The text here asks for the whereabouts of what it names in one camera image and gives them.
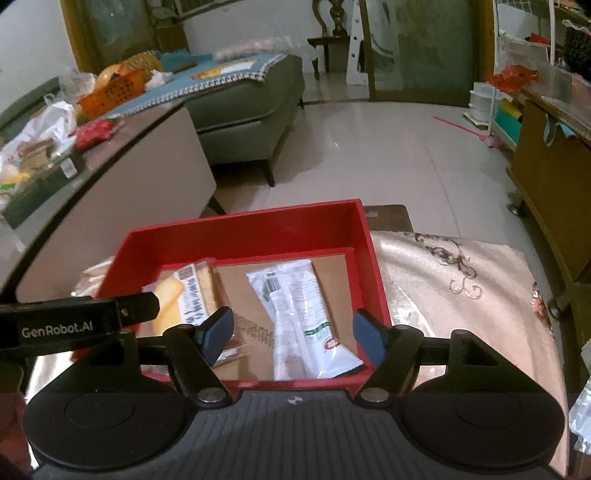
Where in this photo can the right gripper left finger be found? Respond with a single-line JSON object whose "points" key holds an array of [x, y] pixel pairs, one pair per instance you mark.
{"points": [[192, 351]]}

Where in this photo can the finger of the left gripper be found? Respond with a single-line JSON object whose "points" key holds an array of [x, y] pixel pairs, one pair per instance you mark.
{"points": [[137, 308]]}

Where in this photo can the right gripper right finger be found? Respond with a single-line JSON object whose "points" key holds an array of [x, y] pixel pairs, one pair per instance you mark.
{"points": [[393, 353]]}

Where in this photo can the toast bread packet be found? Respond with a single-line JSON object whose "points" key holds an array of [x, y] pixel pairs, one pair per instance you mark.
{"points": [[188, 295]]}

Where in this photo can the white snack packet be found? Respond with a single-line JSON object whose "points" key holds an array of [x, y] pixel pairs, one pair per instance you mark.
{"points": [[304, 343]]}

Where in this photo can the floral tablecloth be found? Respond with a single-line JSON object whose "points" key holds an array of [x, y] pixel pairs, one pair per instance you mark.
{"points": [[434, 283]]}

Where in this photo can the dark green box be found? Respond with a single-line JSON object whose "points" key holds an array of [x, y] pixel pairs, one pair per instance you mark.
{"points": [[45, 183]]}

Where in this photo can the grey coffee table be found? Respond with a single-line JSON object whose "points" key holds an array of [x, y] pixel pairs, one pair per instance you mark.
{"points": [[152, 171]]}

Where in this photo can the red packet on table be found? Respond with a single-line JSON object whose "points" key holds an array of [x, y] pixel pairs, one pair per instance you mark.
{"points": [[95, 132]]}

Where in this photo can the white plastic bag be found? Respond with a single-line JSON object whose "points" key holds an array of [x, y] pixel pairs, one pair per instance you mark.
{"points": [[53, 129]]}

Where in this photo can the grey sofa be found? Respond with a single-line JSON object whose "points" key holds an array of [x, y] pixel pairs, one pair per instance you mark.
{"points": [[245, 122]]}

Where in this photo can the orange plastic basket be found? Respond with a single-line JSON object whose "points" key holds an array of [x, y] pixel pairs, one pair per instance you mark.
{"points": [[115, 93]]}

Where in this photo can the pink fly swatter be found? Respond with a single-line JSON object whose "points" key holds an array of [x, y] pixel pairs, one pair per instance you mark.
{"points": [[487, 139]]}

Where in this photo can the wooden cabinet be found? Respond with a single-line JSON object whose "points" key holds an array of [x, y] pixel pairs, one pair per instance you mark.
{"points": [[551, 172]]}

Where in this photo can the teal sofa blanket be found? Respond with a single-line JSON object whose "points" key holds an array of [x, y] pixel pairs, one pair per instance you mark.
{"points": [[207, 76]]}

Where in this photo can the white stacked containers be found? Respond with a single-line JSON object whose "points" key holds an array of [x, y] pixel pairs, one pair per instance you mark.
{"points": [[481, 101]]}

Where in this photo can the dark wooden chair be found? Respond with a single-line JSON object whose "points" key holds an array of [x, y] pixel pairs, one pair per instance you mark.
{"points": [[338, 35]]}

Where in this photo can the white wire rack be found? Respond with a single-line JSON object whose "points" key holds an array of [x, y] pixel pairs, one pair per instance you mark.
{"points": [[523, 30]]}

